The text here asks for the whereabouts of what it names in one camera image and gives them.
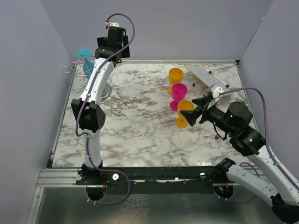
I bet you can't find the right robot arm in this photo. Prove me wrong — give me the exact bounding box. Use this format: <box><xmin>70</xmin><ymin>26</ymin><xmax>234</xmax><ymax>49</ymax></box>
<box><xmin>180</xmin><ymin>97</ymin><xmax>299</xmax><ymax>224</ymax></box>

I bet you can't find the chrome wine glass rack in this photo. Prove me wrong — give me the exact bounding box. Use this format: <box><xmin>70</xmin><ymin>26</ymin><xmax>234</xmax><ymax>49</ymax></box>
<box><xmin>62</xmin><ymin>54</ymin><xmax>112</xmax><ymax>101</ymax></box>

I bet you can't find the yellow framed tablet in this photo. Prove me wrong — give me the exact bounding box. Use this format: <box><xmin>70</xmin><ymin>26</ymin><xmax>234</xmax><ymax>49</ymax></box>
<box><xmin>183</xmin><ymin>64</ymin><xmax>230</xmax><ymax>96</ymax></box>

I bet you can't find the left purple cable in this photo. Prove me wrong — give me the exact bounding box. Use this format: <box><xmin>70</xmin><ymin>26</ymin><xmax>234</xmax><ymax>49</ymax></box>
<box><xmin>75</xmin><ymin>13</ymin><xmax>135</xmax><ymax>205</ymax></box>

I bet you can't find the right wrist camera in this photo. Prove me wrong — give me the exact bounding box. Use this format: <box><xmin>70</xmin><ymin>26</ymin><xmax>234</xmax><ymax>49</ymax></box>
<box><xmin>208</xmin><ymin>84</ymin><xmax>224</xmax><ymax>103</ymax></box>

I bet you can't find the purple cable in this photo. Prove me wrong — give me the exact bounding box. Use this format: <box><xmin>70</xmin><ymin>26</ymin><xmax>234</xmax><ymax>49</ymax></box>
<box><xmin>221</xmin><ymin>87</ymin><xmax>299</xmax><ymax>203</ymax></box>
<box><xmin>75</xmin><ymin>13</ymin><xmax>135</xmax><ymax>205</ymax></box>

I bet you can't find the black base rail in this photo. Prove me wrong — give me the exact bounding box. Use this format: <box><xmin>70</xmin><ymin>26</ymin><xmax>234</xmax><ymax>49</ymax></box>
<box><xmin>76</xmin><ymin>166</ymin><xmax>228</xmax><ymax>195</ymax></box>

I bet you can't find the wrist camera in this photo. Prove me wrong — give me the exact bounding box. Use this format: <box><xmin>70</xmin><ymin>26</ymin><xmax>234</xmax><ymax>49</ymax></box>
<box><xmin>105</xmin><ymin>21</ymin><xmax>120</xmax><ymax>30</ymax></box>
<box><xmin>208</xmin><ymin>84</ymin><xmax>224</xmax><ymax>103</ymax></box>

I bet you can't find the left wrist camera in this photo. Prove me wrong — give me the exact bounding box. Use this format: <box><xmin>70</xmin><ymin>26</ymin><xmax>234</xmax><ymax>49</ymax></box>
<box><xmin>105</xmin><ymin>21</ymin><xmax>120</xmax><ymax>30</ymax></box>

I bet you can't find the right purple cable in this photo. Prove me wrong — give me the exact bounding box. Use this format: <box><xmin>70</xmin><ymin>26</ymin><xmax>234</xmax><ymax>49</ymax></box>
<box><xmin>221</xmin><ymin>87</ymin><xmax>299</xmax><ymax>203</ymax></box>

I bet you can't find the blue wine glass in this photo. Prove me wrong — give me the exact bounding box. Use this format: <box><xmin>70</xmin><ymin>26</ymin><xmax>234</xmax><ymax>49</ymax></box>
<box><xmin>77</xmin><ymin>49</ymin><xmax>94</xmax><ymax>79</ymax></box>

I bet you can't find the pink wine glass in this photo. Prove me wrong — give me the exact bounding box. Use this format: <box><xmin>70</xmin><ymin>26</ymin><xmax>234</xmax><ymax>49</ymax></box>
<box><xmin>170</xmin><ymin>83</ymin><xmax>188</xmax><ymax>111</ymax></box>

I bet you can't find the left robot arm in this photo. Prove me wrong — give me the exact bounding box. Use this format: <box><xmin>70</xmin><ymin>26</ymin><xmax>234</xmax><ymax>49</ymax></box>
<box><xmin>71</xmin><ymin>22</ymin><xmax>130</xmax><ymax>184</ymax></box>

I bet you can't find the black tablet stand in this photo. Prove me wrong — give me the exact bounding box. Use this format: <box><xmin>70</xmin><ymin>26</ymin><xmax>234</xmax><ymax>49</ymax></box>
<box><xmin>191</xmin><ymin>71</ymin><xmax>214</xmax><ymax>95</ymax></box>

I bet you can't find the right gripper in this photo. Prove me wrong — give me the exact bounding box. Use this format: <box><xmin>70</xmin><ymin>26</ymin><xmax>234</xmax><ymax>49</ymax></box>
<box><xmin>180</xmin><ymin>95</ymin><xmax>235</xmax><ymax>135</ymax></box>

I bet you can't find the yellow wine glass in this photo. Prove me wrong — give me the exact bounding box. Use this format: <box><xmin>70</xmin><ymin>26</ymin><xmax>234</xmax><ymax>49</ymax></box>
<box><xmin>167</xmin><ymin>68</ymin><xmax>184</xmax><ymax>95</ymax></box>
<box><xmin>175</xmin><ymin>100</ymin><xmax>195</xmax><ymax>129</ymax></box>

